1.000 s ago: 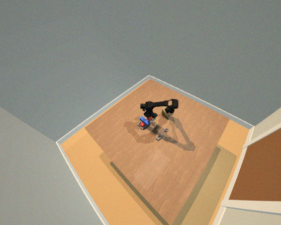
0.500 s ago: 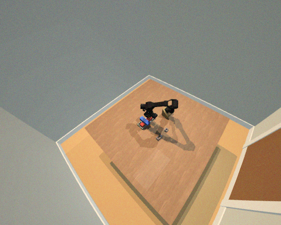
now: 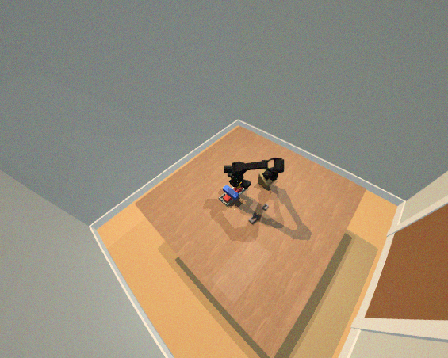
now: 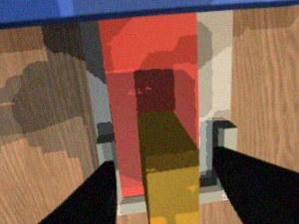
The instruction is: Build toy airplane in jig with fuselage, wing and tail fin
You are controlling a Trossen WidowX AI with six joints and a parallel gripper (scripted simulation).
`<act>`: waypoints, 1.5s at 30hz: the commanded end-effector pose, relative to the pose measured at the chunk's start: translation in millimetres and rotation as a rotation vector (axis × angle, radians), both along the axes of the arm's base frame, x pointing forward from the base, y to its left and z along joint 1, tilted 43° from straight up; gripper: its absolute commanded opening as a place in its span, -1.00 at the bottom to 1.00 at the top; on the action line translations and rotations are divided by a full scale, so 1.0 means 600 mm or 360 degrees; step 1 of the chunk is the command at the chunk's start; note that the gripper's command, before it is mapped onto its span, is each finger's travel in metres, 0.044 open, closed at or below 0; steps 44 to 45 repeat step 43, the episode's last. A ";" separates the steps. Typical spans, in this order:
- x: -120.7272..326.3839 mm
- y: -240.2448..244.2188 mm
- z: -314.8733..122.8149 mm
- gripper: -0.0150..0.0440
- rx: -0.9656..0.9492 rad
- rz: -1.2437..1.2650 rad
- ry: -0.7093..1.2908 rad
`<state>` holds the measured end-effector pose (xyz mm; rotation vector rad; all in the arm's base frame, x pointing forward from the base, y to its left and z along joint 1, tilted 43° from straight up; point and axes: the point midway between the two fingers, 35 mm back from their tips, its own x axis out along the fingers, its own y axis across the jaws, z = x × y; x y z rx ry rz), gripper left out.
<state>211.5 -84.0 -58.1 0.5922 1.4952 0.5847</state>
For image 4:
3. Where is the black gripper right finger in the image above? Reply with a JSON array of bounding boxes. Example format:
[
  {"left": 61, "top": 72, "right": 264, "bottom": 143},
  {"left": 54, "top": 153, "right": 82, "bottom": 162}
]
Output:
[{"left": 213, "top": 146, "right": 299, "bottom": 224}]

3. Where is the blue rectangular bar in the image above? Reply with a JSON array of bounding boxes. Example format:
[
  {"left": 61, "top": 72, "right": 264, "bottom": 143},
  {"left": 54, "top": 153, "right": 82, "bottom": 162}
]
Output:
[{"left": 0, "top": 0, "right": 299, "bottom": 30}]

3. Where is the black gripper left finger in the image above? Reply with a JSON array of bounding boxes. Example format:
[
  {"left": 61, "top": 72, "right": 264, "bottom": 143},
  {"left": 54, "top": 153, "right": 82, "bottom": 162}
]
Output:
[{"left": 38, "top": 160, "right": 118, "bottom": 224}]

